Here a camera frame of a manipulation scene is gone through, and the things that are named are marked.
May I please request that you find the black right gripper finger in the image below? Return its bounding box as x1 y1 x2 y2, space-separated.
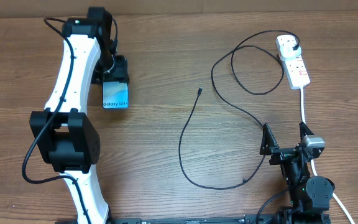
259 123 279 156
299 121 314 139

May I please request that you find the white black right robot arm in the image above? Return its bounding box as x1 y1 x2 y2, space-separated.
255 122 335 224

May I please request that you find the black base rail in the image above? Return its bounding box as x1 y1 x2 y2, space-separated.
54 213 279 224

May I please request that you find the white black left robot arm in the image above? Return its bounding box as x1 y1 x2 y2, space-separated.
22 7 129 223

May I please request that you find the white power strip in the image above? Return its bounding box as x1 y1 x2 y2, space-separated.
275 34 310 90

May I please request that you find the white charger adapter plug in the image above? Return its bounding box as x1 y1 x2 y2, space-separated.
278 44 301 61

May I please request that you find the Samsung Galaxy smartphone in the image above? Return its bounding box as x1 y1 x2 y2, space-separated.
103 82 129 110

